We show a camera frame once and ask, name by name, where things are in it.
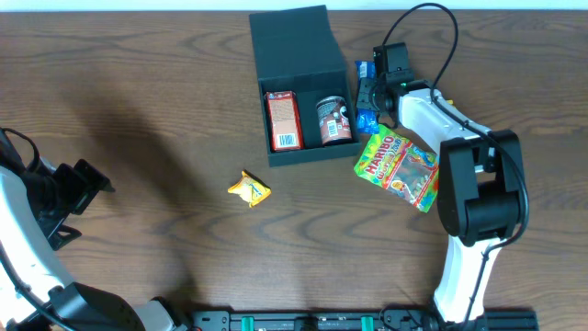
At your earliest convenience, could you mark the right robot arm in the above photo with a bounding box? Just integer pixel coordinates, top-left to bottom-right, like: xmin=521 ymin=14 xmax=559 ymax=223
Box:
xmin=361 ymin=43 xmax=529 ymax=330

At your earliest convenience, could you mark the red and white carton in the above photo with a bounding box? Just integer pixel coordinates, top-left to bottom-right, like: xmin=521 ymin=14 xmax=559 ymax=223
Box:
xmin=265 ymin=91 xmax=304 ymax=152

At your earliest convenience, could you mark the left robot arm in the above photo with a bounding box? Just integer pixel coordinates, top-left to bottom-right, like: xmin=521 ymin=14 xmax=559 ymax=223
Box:
xmin=1 ymin=128 xmax=191 ymax=331

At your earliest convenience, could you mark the dark green box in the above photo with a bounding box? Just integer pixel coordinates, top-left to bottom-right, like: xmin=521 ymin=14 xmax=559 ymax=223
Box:
xmin=249 ymin=6 xmax=360 ymax=167

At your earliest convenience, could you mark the Haribo gummy worms bag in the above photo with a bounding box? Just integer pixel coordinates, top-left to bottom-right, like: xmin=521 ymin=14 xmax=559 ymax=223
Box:
xmin=354 ymin=124 xmax=439 ymax=212

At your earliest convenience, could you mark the small orange yellow snack bag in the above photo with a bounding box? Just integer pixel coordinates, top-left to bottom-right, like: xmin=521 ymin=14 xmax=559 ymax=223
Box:
xmin=228 ymin=171 xmax=272 ymax=208

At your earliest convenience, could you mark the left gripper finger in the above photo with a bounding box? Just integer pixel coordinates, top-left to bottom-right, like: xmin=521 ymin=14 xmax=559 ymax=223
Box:
xmin=73 ymin=159 xmax=116 ymax=215
xmin=38 ymin=217 xmax=82 ymax=251

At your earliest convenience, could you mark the small red Pringles can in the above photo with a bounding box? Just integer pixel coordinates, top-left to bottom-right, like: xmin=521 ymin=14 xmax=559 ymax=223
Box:
xmin=316 ymin=96 xmax=352 ymax=145

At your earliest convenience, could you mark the blue snack bar wrapper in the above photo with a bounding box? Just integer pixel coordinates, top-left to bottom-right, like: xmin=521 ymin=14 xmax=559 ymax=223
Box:
xmin=355 ymin=61 xmax=379 ymax=134

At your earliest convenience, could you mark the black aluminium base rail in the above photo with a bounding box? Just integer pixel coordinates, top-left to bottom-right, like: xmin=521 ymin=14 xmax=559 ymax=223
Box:
xmin=191 ymin=309 xmax=539 ymax=331

